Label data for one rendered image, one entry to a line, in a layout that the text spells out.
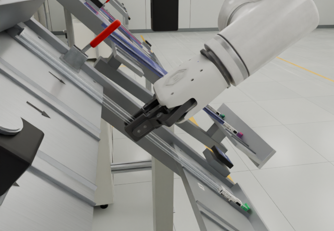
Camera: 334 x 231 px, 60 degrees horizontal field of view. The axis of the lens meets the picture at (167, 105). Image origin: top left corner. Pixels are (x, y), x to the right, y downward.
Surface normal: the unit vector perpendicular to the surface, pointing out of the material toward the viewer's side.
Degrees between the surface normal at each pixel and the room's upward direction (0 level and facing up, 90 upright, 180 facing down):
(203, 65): 31
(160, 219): 90
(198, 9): 90
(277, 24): 73
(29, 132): 45
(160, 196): 90
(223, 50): 57
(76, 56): 90
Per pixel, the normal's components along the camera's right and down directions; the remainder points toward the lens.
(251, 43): -0.04, 0.09
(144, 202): 0.00, -0.92
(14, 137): 0.69, -0.70
